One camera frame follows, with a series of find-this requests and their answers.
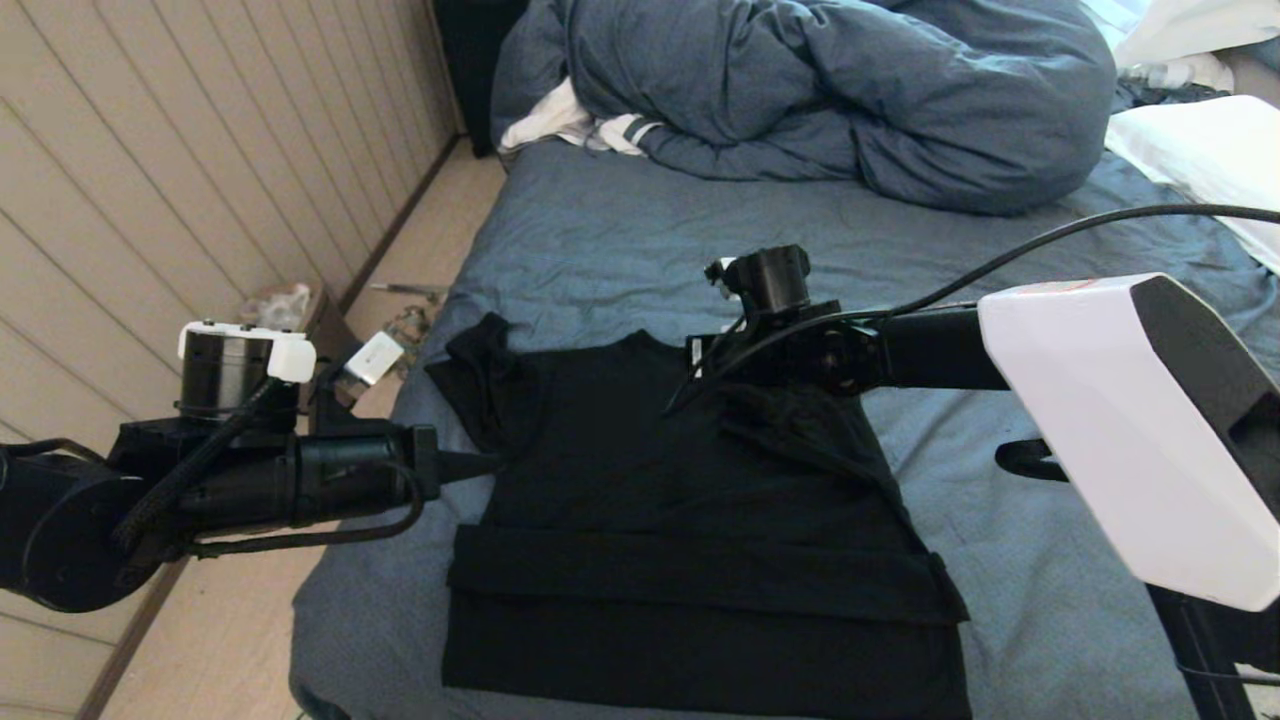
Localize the black t-shirt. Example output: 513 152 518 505
425 312 976 720

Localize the right wrist motor cylinder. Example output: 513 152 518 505
735 245 813 316

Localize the wrist motor cylinder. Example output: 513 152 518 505
178 320 318 421
735 245 813 316

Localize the left wrist motor cylinder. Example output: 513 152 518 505
178 320 318 421

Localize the brown trash bin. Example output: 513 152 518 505
238 285 349 366

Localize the clear plastic bin liner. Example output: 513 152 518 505
243 283 313 327

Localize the blue bed sheet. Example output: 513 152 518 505
290 140 1280 720

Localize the blue crumpled duvet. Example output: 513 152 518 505
490 0 1116 218

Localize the white striped cloth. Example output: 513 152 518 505
498 80 661 158

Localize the black nightstand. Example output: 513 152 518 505
432 0 531 159

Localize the dark grey crumpled cloth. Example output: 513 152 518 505
1110 80 1231 113

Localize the white pillow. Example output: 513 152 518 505
1103 95 1280 276

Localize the white blanket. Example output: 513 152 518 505
1110 0 1280 71

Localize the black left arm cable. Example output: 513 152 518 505
0 440 426 559

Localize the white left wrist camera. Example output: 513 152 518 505
340 330 406 389

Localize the colourful rope toy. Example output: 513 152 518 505
385 306 433 353

